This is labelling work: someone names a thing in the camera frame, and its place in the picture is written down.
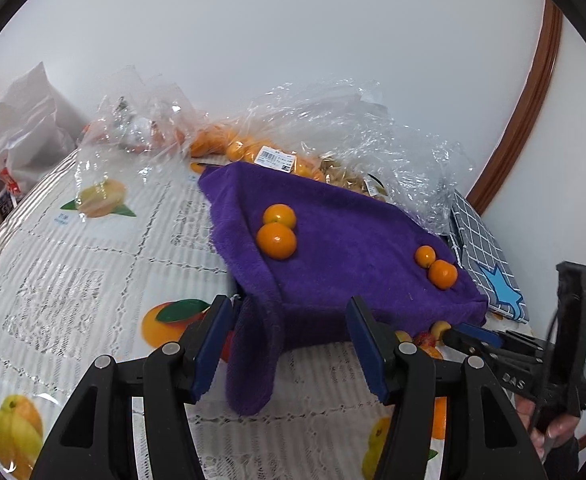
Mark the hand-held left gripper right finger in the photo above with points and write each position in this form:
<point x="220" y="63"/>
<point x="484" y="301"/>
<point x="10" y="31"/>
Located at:
<point x="368" y="355"/>

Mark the pile of bagged oranges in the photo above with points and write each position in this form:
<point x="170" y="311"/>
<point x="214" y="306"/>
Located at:
<point x="228" y="147"/>

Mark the small clear plastic bag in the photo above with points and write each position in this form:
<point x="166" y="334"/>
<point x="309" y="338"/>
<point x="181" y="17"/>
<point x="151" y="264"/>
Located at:
<point x="123" y="135"/>

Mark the pile of tan fruits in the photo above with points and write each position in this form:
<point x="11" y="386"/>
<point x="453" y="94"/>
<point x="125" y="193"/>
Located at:
<point x="348" y="180"/>

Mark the large crumpled clear plastic bag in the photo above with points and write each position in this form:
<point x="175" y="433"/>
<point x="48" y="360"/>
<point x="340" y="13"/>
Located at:
<point x="348" y="125"/>

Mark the small orange mandarin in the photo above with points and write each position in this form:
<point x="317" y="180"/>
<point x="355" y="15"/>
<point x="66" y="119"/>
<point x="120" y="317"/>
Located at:
<point x="443" y="274"/>
<point x="279" y="215"/>
<point x="425" y="255"/>

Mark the white price label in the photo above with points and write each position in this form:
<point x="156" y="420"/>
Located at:
<point x="275" y="158"/>

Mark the small red fruit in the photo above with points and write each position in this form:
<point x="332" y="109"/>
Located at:
<point x="425" y="339"/>

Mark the white plastic bag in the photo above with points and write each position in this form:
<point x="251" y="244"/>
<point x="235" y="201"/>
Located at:
<point x="18" y="120"/>

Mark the purple towel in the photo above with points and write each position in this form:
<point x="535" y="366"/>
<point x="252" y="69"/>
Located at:
<point x="353" y="240"/>

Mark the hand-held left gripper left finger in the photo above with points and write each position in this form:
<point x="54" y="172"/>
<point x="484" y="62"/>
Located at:
<point x="213" y="350"/>

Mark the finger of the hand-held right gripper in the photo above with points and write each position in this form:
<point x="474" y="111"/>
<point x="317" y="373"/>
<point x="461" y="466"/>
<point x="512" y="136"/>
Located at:
<point x="478" y="334"/>
<point x="465" y="347"/>

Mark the fruit-print tablecloth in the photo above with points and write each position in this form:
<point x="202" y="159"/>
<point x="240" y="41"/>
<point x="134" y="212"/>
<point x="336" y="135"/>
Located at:
<point x="98" y="270"/>

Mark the grey checkered bag blue star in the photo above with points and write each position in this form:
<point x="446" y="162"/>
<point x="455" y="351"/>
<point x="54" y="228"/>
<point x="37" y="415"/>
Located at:
<point x="473" y="240"/>

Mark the brown wooden door frame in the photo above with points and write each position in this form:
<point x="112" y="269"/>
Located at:
<point x="533" y="100"/>

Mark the large orange mandarin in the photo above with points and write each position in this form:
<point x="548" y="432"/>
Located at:
<point x="276" y="241"/>

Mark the person's right hand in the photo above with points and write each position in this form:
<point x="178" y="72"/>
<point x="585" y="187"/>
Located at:
<point x="558" y="432"/>

